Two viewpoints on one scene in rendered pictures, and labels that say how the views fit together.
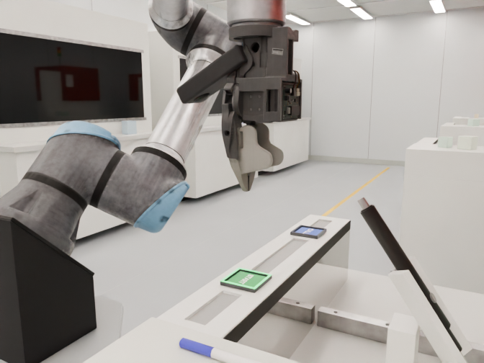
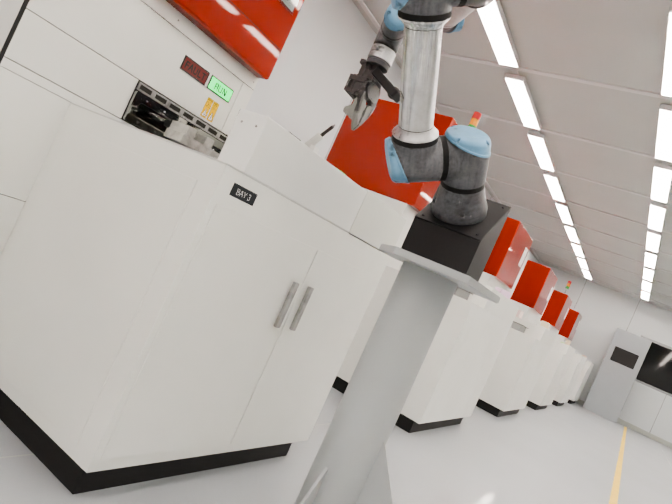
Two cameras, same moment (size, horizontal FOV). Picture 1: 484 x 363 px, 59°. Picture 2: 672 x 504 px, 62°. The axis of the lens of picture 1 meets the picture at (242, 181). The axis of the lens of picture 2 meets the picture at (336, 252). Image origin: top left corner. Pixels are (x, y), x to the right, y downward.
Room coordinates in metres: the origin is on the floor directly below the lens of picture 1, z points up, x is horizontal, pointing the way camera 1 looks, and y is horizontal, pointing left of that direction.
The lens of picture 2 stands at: (2.21, 0.15, 0.73)
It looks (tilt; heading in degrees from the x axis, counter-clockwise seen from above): 1 degrees up; 182
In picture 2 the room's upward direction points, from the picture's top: 24 degrees clockwise
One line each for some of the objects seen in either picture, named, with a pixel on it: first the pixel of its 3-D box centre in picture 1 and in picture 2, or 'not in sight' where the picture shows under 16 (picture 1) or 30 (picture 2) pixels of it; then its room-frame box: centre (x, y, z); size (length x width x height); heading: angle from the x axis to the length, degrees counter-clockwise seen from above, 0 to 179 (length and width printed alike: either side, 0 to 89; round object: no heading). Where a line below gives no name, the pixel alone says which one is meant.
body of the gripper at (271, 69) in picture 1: (261, 77); (367, 81); (0.57, -0.03, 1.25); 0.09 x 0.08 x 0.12; 61
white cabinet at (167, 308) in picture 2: not in sight; (201, 308); (0.44, -0.22, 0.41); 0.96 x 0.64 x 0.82; 151
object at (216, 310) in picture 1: (280, 292); (302, 178); (0.69, -0.07, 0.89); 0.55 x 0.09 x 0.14; 151
